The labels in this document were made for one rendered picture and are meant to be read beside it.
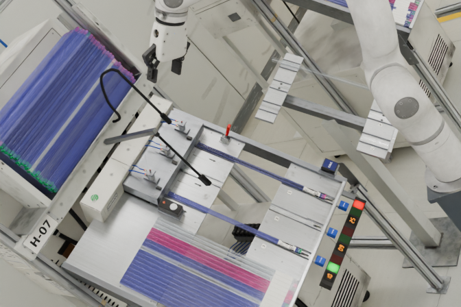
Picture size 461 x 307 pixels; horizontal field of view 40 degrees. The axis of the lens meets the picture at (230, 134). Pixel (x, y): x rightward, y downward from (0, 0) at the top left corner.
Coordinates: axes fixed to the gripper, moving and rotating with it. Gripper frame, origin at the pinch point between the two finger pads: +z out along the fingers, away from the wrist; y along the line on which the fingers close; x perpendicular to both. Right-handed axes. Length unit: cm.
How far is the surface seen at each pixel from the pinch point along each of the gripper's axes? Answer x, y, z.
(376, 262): -38, 113, 108
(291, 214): -26, 43, 53
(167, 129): 24, 32, 40
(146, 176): 17, 15, 49
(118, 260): 7, -4, 68
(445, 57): -10, 210, 40
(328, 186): -29, 58, 46
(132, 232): 10, 5, 63
